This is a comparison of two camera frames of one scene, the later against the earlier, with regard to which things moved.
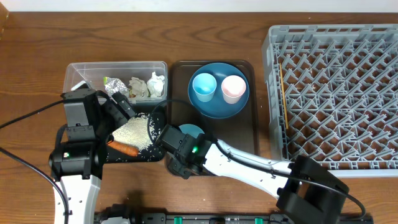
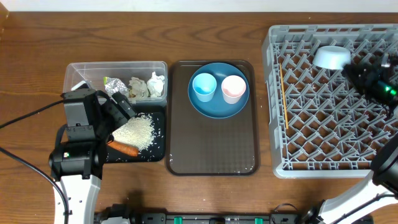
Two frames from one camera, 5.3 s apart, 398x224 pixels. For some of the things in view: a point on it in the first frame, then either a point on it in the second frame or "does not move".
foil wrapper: x=114 y=85 does not move
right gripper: x=175 y=167 → x=362 y=82
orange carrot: x=126 y=149 does not move
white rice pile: x=135 y=132 does not move
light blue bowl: x=191 y=129 → x=332 y=57
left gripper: x=120 y=117 does not move
